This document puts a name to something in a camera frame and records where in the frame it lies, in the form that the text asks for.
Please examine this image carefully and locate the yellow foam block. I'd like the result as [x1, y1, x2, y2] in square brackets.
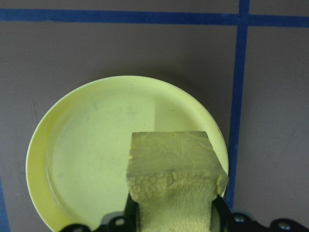
[126, 131, 229, 232]

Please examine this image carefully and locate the yellow round plate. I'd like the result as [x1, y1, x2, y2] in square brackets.
[26, 75, 229, 232]

